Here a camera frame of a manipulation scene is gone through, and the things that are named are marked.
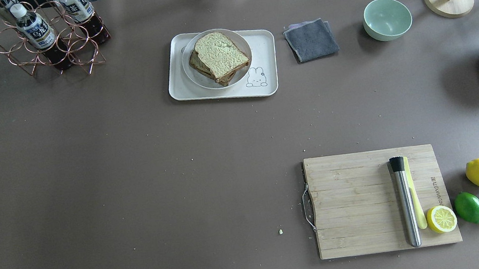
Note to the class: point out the white round plate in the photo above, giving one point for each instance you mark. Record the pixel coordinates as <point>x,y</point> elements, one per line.
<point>202,80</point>

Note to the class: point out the bread slice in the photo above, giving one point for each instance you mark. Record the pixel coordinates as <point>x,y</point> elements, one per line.
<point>201,66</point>
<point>214,40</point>

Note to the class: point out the cream rabbit tray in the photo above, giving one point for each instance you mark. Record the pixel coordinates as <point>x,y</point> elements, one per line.
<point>261,79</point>

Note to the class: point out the grey folded cloth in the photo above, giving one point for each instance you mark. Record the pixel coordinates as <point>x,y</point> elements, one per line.
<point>311,40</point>

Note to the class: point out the wooden cutting board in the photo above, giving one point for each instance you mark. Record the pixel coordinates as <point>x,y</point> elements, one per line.
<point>355,204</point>

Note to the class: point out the mint green bowl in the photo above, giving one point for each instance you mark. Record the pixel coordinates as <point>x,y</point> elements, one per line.
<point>386,20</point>

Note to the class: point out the yellow knife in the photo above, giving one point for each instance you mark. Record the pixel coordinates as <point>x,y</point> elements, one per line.
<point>420,216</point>

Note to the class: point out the tea bottle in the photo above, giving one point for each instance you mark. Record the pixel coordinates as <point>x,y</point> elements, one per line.
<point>5,13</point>
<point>42,36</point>
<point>83,14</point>

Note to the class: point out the half lemon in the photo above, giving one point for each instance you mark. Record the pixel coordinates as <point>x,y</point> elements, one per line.
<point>441,219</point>

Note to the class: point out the green lime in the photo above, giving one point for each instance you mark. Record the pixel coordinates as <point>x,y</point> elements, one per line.
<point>466,206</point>

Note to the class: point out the steel handled brush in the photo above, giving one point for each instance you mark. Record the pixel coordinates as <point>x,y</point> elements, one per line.
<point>398,168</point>

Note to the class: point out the copper wire bottle rack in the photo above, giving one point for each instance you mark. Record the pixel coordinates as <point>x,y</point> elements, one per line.
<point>82,51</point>

